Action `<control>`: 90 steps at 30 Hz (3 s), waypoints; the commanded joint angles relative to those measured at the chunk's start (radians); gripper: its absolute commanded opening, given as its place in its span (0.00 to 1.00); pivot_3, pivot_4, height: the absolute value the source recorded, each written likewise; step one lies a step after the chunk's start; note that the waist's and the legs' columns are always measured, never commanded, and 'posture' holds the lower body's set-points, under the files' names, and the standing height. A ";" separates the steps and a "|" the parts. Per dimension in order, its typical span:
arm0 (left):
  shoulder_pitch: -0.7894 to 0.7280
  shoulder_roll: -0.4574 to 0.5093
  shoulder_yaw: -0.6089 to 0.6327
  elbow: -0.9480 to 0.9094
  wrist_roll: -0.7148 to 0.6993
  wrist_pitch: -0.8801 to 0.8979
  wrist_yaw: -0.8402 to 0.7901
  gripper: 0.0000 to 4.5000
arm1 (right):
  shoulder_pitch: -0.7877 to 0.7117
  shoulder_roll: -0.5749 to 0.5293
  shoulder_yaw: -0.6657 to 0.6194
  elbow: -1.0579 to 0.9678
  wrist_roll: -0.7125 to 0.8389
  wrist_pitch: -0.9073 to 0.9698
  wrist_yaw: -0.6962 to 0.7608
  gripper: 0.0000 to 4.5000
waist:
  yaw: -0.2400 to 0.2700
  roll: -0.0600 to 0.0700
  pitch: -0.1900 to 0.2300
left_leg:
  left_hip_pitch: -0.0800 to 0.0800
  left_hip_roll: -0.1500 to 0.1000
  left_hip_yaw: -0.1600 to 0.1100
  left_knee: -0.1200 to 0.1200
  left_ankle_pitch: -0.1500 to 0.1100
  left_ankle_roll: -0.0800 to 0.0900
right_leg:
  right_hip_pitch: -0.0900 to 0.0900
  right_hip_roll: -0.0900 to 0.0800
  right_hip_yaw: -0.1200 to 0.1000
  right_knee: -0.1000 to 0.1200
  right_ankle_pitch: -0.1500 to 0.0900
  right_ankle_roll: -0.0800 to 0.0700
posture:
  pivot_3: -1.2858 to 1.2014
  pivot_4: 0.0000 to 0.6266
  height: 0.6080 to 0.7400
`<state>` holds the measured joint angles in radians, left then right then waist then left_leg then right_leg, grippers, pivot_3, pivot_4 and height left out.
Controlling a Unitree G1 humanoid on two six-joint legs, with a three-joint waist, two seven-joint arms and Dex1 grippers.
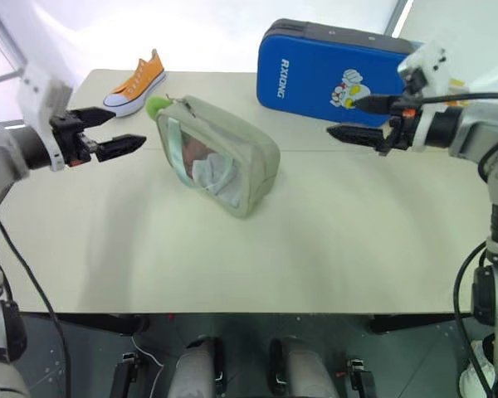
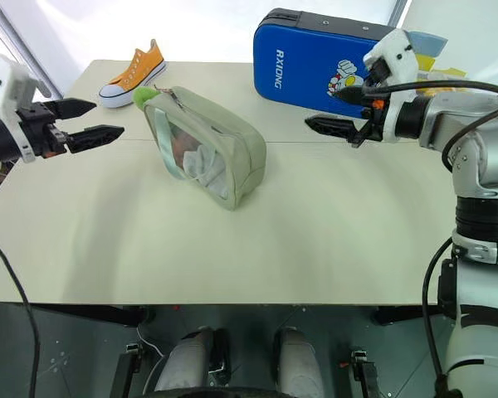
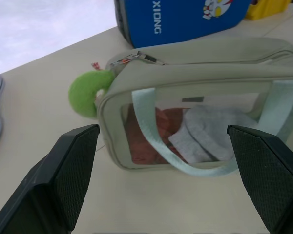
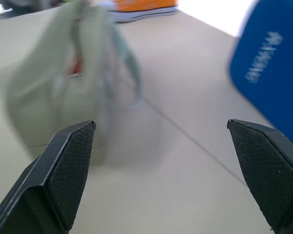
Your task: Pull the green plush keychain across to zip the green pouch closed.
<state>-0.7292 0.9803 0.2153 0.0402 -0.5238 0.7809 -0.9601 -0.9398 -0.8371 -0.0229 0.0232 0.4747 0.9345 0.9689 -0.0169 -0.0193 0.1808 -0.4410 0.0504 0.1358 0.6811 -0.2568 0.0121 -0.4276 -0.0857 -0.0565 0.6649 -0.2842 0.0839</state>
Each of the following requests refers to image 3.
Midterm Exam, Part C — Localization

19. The blue printed case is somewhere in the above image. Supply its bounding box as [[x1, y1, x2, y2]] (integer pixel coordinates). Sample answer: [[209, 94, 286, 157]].
[[113, 0, 253, 49]]

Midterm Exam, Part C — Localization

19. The red folded cloth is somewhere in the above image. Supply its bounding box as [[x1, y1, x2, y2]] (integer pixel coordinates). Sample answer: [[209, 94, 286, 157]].
[[124, 104, 186, 165]]

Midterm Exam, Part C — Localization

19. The beige transparent pouch bag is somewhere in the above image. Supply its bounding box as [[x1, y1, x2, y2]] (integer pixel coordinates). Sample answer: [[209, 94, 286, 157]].
[[97, 37, 293, 178]]

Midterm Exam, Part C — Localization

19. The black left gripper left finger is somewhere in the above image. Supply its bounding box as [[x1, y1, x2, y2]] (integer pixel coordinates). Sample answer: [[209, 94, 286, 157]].
[[0, 124, 100, 234]]

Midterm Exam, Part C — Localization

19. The yellow plastic object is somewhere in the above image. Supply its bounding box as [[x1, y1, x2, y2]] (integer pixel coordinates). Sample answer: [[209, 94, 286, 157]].
[[245, 0, 293, 21]]

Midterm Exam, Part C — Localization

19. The green plush charm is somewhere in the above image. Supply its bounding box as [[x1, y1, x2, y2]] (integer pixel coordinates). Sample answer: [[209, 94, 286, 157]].
[[68, 70, 116, 118]]

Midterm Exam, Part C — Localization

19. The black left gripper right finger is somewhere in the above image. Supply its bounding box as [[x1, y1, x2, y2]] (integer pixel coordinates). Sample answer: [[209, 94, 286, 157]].
[[227, 124, 293, 234]]

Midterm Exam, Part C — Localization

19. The silver zipper pull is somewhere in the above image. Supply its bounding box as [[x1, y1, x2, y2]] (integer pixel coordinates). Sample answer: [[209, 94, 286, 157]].
[[110, 50, 166, 67]]

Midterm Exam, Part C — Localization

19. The white folded cloth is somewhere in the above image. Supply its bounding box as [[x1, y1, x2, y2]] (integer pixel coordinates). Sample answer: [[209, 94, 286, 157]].
[[167, 104, 256, 163]]

